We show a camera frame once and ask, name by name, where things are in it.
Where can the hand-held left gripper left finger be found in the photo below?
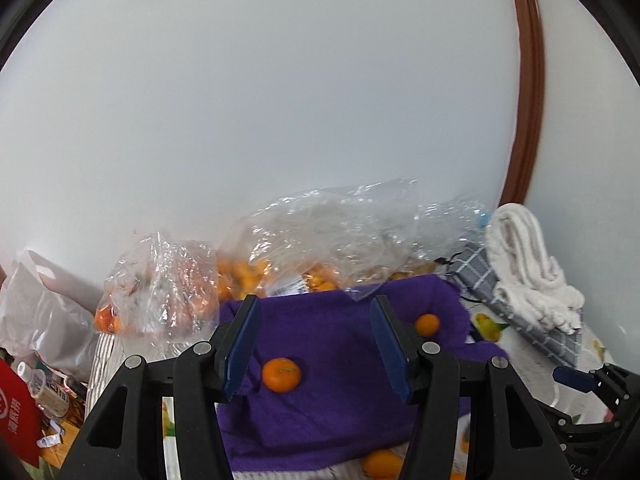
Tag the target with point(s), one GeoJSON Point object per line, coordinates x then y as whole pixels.
{"type": "Point", "coordinates": [239, 355]}

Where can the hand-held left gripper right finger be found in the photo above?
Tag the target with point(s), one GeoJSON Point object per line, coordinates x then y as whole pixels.
{"type": "Point", "coordinates": [395, 357]}

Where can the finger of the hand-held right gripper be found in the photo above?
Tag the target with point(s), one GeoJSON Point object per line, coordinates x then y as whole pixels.
{"type": "Point", "coordinates": [575, 378]}
{"type": "Point", "coordinates": [575, 440]}

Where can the large tangerine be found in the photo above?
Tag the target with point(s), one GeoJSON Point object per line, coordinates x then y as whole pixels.
{"type": "Point", "coordinates": [281, 374]}

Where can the small round tangerine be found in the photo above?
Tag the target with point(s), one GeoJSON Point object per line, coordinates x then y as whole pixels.
{"type": "Point", "coordinates": [426, 325]}

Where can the grey checkered cloth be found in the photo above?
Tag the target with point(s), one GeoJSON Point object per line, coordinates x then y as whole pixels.
{"type": "Point", "coordinates": [530, 332]}

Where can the purple towel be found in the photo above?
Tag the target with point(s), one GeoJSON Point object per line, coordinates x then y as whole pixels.
{"type": "Point", "coordinates": [325, 340]}

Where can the pile of bagged kumquats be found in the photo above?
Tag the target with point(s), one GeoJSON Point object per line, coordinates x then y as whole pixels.
{"type": "Point", "coordinates": [240, 275]}

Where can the white paper label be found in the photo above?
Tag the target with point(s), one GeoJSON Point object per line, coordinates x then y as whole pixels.
{"type": "Point", "coordinates": [286, 287]}

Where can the white towel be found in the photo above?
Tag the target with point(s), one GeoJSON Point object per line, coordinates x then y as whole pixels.
{"type": "Point", "coordinates": [530, 260]}

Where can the pile of bagged tangerines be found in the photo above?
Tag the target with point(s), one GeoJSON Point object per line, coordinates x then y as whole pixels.
{"type": "Point", "coordinates": [107, 320]}

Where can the wide clear plastic bag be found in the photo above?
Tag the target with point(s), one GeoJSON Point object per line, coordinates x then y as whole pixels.
{"type": "Point", "coordinates": [325, 230]}

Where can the printed snack packet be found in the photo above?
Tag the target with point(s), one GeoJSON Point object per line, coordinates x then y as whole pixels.
{"type": "Point", "coordinates": [55, 396]}

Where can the white plastic bag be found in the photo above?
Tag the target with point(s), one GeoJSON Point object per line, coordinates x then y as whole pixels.
{"type": "Point", "coordinates": [40, 310]}

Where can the small white capped bottle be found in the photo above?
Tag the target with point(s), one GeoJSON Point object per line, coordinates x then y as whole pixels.
{"type": "Point", "coordinates": [31, 377]}

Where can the red packet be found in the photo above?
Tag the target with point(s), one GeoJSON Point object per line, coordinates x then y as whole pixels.
{"type": "Point", "coordinates": [15, 410]}

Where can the brown wooden door frame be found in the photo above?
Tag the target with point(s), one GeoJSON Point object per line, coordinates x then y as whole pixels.
{"type": "Point", "coordinates": [531, 85]}

